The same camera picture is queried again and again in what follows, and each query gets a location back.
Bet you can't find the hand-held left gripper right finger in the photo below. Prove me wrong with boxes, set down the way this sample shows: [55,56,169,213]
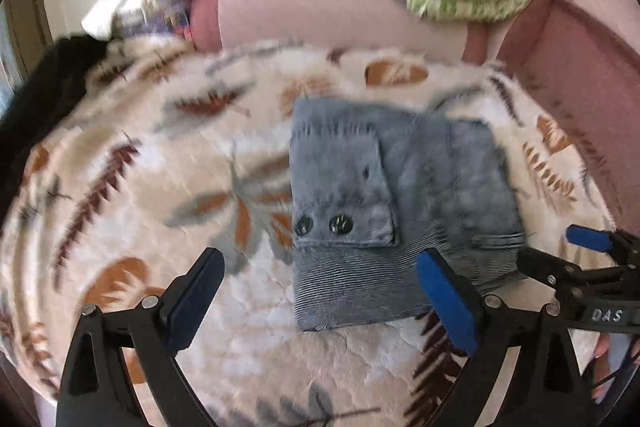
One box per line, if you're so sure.
[416,248,593,427]

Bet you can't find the person's right hand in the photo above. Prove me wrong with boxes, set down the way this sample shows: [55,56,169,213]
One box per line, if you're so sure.
[591,336,615,403]

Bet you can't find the printed leaf pattern blanket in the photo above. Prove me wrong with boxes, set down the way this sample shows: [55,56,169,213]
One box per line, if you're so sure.
[0,37,621,427]

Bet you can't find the blue-grey denim pants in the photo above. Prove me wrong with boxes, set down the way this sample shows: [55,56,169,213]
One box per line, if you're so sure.
[289,97,526,333]

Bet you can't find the pink sofa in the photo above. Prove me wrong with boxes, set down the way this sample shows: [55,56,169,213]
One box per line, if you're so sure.
[190,0,640,228]

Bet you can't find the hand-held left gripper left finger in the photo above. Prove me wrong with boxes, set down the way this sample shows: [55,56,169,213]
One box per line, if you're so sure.
[55,247,227,427]

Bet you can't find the black cloth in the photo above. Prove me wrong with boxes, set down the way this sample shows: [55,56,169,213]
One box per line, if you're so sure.
[0,36,108,208]

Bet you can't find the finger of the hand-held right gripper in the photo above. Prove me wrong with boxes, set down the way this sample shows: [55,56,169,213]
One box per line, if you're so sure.
[517,248,608,293]
[566,224,640,265]

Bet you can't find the white cloth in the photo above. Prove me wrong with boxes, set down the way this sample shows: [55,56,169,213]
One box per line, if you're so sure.
[81,0,166,42]

